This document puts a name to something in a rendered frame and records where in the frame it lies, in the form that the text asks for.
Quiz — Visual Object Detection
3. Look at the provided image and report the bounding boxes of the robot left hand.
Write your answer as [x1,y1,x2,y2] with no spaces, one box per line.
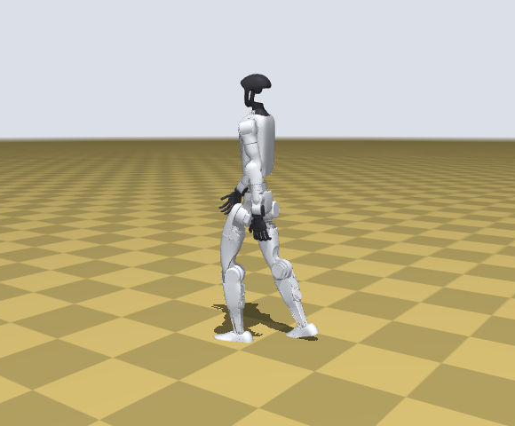
[249,205,272,241]

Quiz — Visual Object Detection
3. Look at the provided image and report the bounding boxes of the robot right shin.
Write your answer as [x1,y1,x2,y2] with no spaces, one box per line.
[272,260,308,328]

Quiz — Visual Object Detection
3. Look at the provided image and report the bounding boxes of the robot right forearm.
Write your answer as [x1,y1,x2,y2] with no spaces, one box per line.
[236,175,250,193]

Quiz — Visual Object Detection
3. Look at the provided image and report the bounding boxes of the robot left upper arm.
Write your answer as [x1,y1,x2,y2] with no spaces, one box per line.
[238,118,262,173]

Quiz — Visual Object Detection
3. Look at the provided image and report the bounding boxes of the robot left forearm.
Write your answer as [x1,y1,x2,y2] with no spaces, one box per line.
[246,162,265,215]

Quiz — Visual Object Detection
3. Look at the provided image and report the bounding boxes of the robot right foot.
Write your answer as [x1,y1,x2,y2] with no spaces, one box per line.
[286,323,319,338]

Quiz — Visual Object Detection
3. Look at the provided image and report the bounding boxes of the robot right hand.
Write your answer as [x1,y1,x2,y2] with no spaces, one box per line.
[218,187,249,215]

